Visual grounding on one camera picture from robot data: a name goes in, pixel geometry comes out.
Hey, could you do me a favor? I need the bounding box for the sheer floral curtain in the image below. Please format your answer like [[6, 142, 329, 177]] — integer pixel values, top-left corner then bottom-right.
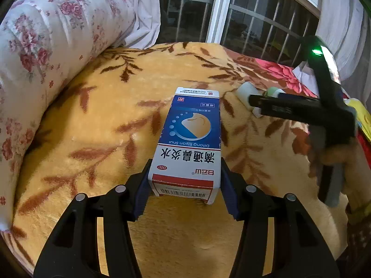
[[293, 0, 371, 93], [81, 0, 161, 48]]

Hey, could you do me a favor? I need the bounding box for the white round jar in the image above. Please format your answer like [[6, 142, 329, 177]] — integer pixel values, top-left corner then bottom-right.
[[237, 82, 263, 118]]

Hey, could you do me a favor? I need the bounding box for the pale green white bottle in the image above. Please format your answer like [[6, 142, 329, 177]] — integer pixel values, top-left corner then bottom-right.
[[265, 88, 287, 98]]

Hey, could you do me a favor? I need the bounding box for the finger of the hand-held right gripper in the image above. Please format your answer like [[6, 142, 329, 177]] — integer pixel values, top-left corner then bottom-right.
[[260, 106, 322, 121], [249, 94, 321, 108]]

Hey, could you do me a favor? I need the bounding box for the yellow printed pillow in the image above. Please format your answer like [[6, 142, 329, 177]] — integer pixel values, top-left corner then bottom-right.
[[345, 98, 367, 128]]

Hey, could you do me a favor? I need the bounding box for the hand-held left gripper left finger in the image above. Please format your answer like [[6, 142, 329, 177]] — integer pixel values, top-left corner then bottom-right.
[[33, 159, 153, 278]]

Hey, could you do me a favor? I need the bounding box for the red blanket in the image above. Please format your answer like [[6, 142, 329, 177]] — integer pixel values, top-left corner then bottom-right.
[[358, 127, 371, 168]]

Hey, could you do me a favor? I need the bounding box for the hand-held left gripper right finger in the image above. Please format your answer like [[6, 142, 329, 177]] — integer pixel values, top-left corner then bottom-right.
[[221, 158, 339, 278]]

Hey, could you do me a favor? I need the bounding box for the person's right hand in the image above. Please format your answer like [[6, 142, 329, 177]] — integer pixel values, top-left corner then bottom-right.
[[307, 135, 365, 209]]

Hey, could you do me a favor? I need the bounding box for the yellow floral plush blanket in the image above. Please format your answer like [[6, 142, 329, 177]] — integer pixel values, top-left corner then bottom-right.
[[9, 42, 357, 273]]

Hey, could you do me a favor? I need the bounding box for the blue white medicine box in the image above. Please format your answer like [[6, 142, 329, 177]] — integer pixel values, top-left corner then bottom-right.
[[148, 87, 222, 205]]

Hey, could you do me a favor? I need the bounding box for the rolled floral quilt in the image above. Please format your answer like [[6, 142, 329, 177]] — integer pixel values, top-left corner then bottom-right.
[[0, 0, 137, 232]]

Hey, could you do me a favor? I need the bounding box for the white framed barred window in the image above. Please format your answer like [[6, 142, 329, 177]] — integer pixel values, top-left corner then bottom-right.
[[158, 0, 323, 64]]

